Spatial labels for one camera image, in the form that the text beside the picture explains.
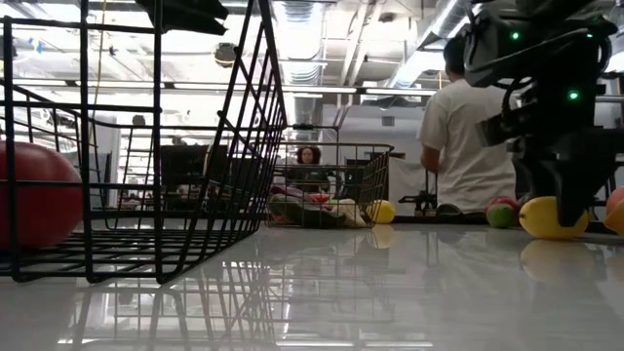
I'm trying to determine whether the yellow orange mango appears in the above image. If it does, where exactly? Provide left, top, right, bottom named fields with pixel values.
left=603, top=198, right=624, bottom=237

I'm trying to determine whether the bronze wire basket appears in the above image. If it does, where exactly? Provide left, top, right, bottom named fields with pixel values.
left=265, top=141, right=395, bottom=230

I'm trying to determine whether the red round fruit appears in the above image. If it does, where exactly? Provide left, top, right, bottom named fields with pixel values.
left=487, top=194, right=523, bottom=215

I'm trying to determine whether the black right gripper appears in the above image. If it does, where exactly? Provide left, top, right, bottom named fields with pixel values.
left=506, top=96, right=624, bottom=229

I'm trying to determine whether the dark green vegetable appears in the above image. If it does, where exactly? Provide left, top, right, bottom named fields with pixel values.
left=281, top=201, right=348, bottom=229

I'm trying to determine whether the orange fruit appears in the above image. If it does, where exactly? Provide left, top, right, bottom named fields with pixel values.
left=605, top=186, right=624, bottom=215

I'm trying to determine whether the light green vegetable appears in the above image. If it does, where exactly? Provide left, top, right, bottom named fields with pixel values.
left=267, top=194, right=294, bottom=216

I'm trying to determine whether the red apple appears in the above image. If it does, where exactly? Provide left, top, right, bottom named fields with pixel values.
left=0, top=140, right=85, bottom=251

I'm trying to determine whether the black wire basket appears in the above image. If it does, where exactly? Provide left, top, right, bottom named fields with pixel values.
left=0, top=0, right=289, bottom=286

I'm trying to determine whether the person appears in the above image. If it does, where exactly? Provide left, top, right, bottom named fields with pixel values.
left=287, top=145, right=332, bottom=194
left=416, top=36, right=519, bottom=215

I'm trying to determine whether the dark red pepper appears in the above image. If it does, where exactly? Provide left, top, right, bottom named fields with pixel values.
left=271, top=186, right=314, bottom=202

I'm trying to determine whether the yellow lemon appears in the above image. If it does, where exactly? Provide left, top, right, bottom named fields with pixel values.
left=518, top=195, right=592, bottom=241
left=366, top=199, right=397, bottom=225

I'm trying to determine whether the pale garlic bulb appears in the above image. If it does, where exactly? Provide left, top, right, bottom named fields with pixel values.
left=334, top=198, right=368, bottom=228

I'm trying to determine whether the black aluminium table frame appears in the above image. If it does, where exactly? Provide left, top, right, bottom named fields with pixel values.
left=389, top=213, right=624, bottom=234

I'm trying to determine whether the large silver ventilation duct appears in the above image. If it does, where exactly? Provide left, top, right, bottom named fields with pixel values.
left=389, top=0, right=487, bottom=92

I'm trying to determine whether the ceiling light bar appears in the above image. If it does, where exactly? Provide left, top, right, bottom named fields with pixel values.
left=0, top=78, right=440, bottom=98

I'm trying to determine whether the green lime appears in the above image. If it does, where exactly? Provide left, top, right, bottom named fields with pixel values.
left=486, top=202, right=517, bottom=230

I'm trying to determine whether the dark computer monitor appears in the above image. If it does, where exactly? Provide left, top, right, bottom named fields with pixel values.
left=159, top=144, right=230, bottom=189

